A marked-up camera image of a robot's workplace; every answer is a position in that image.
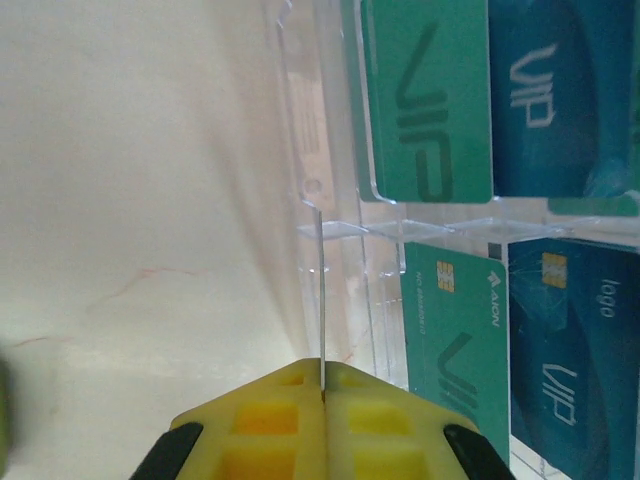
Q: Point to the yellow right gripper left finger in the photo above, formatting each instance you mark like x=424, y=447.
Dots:
x=260, y=430

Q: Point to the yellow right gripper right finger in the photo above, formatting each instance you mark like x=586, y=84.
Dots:
x=390, y=430

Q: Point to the green VIP card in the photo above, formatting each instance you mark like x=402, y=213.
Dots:
x=465, y=325
x=430, y=100
x=321, y=300

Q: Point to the blue VIP card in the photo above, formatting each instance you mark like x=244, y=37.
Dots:
x=560, y=100
x=575, y=350

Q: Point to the blue packets group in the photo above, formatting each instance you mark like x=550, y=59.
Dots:
x=340, y=225

